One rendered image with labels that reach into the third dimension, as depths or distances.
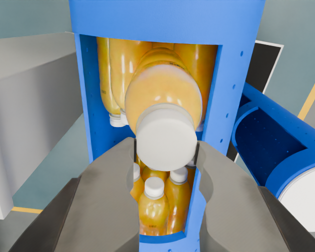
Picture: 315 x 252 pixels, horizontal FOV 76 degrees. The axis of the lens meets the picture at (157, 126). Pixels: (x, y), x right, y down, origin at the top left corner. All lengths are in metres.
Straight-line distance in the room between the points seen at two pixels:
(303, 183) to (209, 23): 0.56
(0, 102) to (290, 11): 1.59
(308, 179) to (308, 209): 0.12
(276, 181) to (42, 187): 2.04
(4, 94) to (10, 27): 1.24
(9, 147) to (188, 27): 0.48
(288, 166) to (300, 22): 1.18
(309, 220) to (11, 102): 0.89
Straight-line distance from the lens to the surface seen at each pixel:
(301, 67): 1.80
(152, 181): 0.42
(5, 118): 0.55
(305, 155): 0.73
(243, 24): 0.28
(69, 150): 1.93
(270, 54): 1.49
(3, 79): 0.53
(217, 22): 0.25
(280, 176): 0.72
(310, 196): 0.75
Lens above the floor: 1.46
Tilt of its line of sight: 63 degrees down
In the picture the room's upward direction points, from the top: 179 degrees counter-clockwise
